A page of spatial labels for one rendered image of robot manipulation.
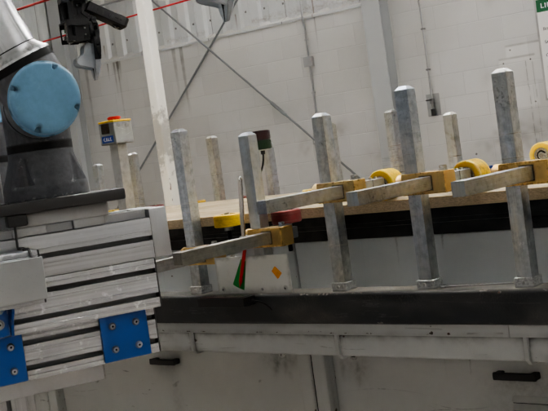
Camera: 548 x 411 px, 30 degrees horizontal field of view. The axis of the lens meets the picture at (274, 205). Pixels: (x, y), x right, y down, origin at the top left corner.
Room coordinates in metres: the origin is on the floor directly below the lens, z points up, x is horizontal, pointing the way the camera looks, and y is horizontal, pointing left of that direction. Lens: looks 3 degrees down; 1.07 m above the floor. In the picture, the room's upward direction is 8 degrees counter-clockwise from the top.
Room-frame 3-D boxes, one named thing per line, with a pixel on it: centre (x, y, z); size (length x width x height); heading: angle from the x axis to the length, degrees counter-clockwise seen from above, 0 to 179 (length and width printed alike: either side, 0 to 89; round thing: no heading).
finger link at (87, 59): (2.56, 0.41, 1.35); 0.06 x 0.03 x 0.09; 115
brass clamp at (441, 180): (2.35, -0.35, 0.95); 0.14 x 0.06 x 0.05; 49
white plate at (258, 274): (2.69, 0.08, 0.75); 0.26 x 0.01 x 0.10; 49
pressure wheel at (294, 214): (2.71, -0.03, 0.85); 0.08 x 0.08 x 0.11
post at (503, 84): (2.20, -0.52, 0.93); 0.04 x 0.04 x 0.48; 49
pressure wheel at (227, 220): (2.91, 0.14, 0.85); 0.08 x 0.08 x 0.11
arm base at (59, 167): (1.85, 0.40, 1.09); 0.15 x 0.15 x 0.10
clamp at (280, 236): (2.68, 0.03, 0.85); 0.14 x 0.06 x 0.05; 49
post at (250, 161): (2.69, 0.04, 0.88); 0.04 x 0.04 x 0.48; 49
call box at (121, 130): (3.02, 0.43, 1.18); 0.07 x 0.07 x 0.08; 49
